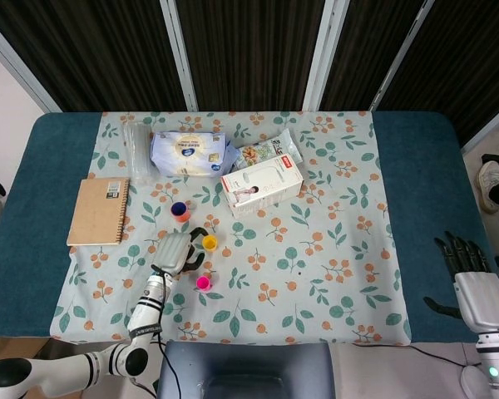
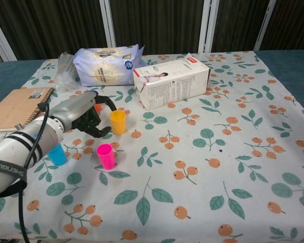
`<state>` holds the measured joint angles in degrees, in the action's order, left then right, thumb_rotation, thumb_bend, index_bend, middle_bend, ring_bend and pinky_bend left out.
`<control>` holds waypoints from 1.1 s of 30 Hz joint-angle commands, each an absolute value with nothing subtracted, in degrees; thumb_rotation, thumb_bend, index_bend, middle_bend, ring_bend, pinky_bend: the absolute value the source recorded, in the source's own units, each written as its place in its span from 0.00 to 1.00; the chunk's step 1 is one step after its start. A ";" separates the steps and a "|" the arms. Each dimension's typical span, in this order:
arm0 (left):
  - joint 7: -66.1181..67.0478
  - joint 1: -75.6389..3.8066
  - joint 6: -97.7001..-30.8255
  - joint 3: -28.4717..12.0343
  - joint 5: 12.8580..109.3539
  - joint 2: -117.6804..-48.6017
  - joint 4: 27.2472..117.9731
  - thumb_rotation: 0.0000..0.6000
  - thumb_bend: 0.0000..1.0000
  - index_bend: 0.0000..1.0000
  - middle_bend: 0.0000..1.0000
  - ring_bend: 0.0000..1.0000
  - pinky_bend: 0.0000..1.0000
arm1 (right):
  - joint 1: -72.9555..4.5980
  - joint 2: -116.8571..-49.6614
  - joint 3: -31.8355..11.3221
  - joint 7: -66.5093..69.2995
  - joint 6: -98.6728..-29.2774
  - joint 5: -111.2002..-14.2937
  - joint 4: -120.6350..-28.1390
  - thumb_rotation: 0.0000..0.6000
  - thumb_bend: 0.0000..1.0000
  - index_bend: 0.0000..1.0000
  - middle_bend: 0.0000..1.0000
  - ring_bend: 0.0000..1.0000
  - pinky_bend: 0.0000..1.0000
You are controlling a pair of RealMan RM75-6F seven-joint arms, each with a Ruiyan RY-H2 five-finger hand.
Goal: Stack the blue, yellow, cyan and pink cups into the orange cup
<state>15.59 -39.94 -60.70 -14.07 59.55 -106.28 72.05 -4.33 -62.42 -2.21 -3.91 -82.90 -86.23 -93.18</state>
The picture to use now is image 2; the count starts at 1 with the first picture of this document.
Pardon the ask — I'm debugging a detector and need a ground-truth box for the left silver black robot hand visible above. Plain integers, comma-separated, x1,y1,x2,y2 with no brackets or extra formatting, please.
49,91,117,139

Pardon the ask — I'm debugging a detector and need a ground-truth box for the yellow plastic cup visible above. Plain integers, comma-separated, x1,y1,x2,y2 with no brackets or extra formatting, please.
109,110,128,135

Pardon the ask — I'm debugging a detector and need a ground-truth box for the light blue plastic cup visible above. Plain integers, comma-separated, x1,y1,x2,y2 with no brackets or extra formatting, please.
47,144,68,167

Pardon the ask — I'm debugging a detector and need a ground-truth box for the pink plastic cup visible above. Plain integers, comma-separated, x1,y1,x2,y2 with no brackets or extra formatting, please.
96,143,116,170

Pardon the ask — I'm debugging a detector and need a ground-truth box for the clear plastic wrapper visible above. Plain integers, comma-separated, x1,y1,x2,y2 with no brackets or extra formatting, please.
56,52,78,92

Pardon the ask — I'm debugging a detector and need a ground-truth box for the white blue powder pouch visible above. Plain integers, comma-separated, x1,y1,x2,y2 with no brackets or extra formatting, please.
73,43,145,87

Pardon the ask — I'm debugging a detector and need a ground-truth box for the kraft spiral notebook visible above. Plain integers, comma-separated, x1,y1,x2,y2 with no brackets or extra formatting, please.
0,87,55,133

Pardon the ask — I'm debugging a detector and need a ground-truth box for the teal table cover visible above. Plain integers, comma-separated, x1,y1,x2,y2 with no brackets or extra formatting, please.
0,49,304,117

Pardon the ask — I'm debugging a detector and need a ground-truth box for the white printed carton box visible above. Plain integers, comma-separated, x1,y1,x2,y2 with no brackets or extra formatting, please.
132,56,210,110

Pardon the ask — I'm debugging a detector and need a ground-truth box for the floral leaf fruit tablecloth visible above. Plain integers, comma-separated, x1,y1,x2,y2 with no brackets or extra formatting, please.
0,50,304,243

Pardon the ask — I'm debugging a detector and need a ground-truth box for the dark screen panel white frame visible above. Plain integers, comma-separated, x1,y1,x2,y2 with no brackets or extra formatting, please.
205,0,268,53
105,0,209,56
0,0,110,61
259,0,304,51

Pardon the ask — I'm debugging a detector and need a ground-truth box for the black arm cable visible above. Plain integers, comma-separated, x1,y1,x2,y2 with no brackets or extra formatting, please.
15,102,51,243

